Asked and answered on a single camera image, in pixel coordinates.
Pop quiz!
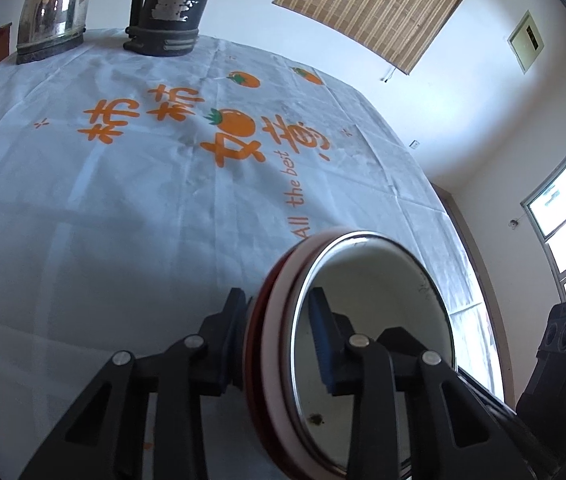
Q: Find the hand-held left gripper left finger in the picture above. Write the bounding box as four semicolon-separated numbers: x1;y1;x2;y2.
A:
18;287;250;480

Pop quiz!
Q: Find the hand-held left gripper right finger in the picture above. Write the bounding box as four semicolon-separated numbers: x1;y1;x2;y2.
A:
308;286;536;480

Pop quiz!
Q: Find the red-rimmed steel bowl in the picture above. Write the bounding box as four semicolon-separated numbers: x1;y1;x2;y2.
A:
289;232;456;478

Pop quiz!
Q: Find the orange fruit print tablecloth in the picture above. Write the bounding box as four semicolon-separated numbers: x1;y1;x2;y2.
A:
0;27;506;480

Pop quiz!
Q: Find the worn black thermos flask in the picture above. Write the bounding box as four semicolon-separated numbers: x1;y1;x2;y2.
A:
123;0;225;57

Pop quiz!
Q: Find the large bamboo window blind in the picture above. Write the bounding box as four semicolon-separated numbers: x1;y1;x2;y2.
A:
273;0;486;77

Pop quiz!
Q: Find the stainless steel electric kettle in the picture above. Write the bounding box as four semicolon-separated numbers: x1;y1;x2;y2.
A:
16;0;91;65

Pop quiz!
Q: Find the green wall panel box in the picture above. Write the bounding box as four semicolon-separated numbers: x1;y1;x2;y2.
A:
508;10;546;73

